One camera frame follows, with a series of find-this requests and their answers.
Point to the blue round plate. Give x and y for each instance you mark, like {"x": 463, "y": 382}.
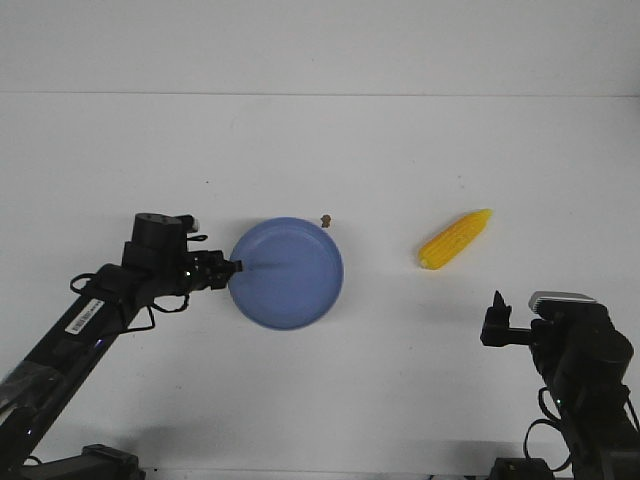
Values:
{"x": 292, "y": 273}

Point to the yellow corn cob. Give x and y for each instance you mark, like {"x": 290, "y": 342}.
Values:
{"x": 441, "y": 249}

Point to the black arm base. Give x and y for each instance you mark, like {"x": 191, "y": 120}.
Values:
{"x": 96, "y": 462}
{"x": 520, "y": 469}

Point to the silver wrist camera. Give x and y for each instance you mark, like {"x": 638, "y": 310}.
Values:
{"x": 192, "y": 225}
{"x": 540, "y": 297}

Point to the brown chip mark on table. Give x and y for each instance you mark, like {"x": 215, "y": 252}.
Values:
{"x": 326, "y": 221}

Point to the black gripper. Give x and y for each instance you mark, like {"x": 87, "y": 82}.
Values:
{"x": 496, "y": 330}
{"x": 208, "y": 269}

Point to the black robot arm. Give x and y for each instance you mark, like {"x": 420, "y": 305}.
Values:
{"x": 582, "y": 359}
{"x": 156, "y": 262}

